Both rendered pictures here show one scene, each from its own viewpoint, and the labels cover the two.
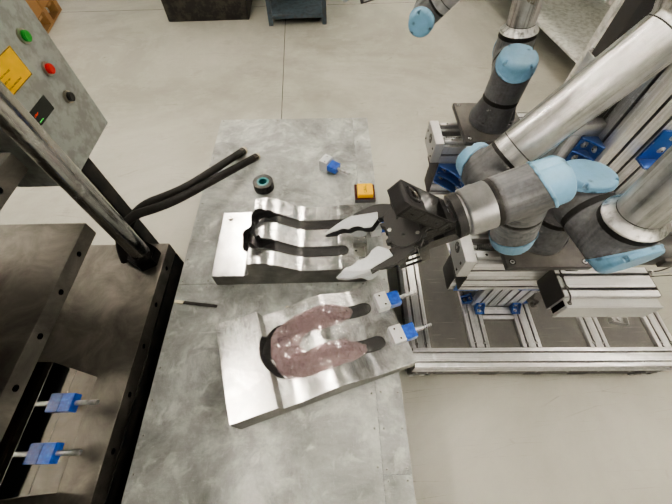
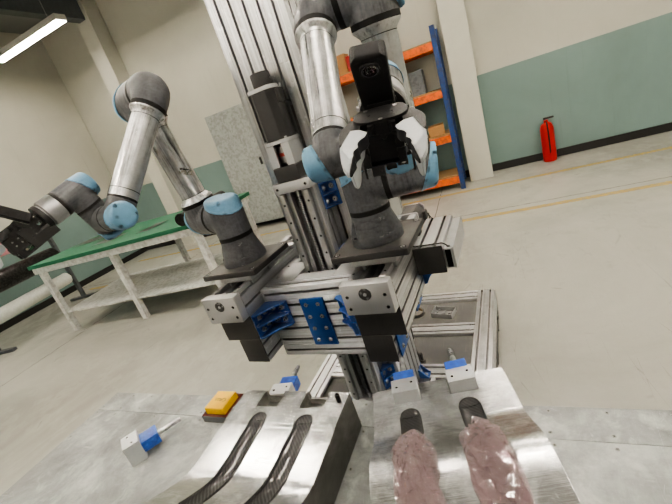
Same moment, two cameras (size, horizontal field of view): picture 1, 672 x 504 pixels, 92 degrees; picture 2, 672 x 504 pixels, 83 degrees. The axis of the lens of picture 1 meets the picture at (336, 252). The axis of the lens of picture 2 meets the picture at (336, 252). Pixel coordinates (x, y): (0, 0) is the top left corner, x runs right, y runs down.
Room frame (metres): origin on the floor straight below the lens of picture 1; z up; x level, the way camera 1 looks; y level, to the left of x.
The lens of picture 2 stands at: (0.15, 0.41, 1.39)
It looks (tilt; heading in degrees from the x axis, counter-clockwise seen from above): 19 degrees down; 299
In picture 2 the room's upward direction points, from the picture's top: 19 degrees counter-clockwise
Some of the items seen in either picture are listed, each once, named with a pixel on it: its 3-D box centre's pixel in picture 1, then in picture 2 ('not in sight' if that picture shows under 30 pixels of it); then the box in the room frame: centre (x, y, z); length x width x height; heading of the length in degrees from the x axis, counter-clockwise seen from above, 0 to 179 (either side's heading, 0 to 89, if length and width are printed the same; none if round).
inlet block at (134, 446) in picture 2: (335, 167); (154, 435); (1.01, 0.00, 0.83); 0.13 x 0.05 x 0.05; 58
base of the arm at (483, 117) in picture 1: (495, 108); (240, 245); (1.03, -0.56, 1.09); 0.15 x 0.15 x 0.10
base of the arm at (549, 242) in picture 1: (546, 221); (373, 221); (0.53, -0.56, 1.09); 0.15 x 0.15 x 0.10
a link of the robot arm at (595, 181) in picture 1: (575, 192); (364, 181); (0.52, -0.56, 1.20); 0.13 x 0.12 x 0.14; 12
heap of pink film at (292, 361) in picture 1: (316, 338); (456, 478); (0.28, 0.05, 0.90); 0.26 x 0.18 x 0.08; 109
